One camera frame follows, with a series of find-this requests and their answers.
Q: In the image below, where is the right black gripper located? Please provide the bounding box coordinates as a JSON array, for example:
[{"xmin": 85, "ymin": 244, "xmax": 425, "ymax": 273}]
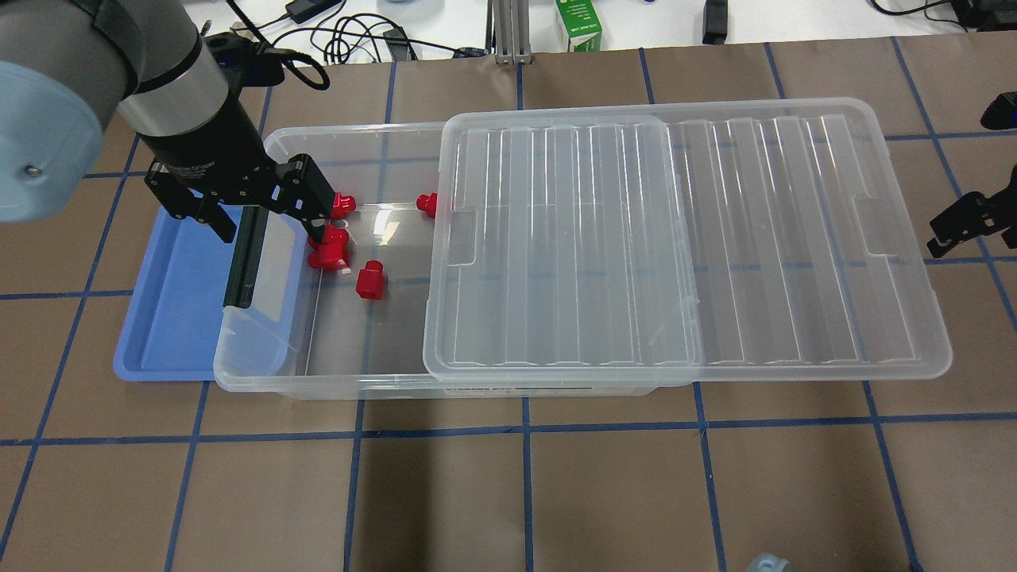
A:
[{"xmin": 926, "ymin": 91, "xmax": 1017, "ymax": 258}]

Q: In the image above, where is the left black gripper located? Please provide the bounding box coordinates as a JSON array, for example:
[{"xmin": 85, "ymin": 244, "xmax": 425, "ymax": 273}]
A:
[{"xmin": 141, "ymin": 94, "xmax": 335, "ymax": 244}]

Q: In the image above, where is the red block from tray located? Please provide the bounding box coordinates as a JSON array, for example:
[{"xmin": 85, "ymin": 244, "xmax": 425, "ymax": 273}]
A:
[{"xmin": 355, "ymin": 258, "xmax": 388, "ymax": 301}]

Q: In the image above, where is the clear plastic box lid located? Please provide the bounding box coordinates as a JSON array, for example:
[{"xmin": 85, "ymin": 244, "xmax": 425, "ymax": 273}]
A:
[{"xmin": 422, "ymin": 98, "xmax": 953, "ymax": 391}]

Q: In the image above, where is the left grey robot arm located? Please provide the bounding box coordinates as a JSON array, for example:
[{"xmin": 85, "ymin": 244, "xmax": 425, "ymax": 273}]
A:
[{"xmin": 1, "ymin": 1, "xmax": 335, "ymax": 243}]

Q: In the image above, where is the clear plastic storage box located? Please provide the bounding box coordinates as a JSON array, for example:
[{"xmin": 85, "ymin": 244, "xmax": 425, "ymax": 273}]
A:
[{"xmin": 214, "ymin": 113, "xmax": 702, "ymax": 400}]

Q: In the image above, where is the red block box centre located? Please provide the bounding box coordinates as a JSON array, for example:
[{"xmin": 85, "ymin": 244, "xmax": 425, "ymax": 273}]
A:
[{"xmin": 416, "ymin": 192, "xmax": 439, "ymax": 218}]

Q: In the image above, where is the red block upper left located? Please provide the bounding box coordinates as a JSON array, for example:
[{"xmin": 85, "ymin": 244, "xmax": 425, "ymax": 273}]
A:
[{"xmin": 330, "ymin": 192, "xmax": 358, "ymax": 221}]

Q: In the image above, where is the red block middle left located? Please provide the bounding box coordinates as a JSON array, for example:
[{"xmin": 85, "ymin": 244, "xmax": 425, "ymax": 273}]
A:
[{"xmin": 313, "ymin": 225, "xmax": 351, "ymax": 249}]

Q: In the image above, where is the red block lower left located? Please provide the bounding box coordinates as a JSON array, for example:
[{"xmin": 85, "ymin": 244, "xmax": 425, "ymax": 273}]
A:
[{"xmin": 307, "ymin": 242, "xmax": 350, "ymax": 274}]

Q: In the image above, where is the blue plastic tray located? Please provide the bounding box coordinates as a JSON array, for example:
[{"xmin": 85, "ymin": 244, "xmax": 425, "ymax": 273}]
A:
[{"xmin": 113, "ymin": 211, "xmax": 234, "ymax": 381}]

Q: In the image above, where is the black power adapter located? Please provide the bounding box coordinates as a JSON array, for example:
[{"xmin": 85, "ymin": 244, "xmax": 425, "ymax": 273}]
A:
[{"xmin": 284, "ymin": 0, "xmax": 344, "ymax": 23}]

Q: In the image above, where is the black device on desk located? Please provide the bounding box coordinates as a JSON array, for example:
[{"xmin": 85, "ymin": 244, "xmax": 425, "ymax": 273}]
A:
[{"xmin": 702, "ymin": 0, "xmax": 728, "ymax": 44}]

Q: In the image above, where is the green white carton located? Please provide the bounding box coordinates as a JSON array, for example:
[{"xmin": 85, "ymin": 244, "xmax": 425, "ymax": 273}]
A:
[{"xmin": 553, "ymin": 0, "xmax": 604, "ymax": 53}]

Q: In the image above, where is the black box latch handle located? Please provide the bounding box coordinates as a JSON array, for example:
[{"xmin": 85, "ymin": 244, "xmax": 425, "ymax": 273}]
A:
[{"xmin": 222, "ymin": 206, "xmax": 270, "ymax": 309}]

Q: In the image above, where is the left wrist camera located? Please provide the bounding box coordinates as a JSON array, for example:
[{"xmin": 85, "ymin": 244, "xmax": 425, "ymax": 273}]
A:
[{"xmin": 203, "ymin": 32, "xmax": 284, "ymax": 95}]

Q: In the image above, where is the black cable bundle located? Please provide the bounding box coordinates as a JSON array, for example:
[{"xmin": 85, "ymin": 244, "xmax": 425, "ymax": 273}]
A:
[{"xmin": 203, "ymin": 0, "xmax": 489, "ymax": 91}]

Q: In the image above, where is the aluminium frame post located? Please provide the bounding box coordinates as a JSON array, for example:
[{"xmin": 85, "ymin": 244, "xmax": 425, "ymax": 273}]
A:
[{"xmin": 486, "ymin": 1, "xmax": 533, "ymax": 65}]

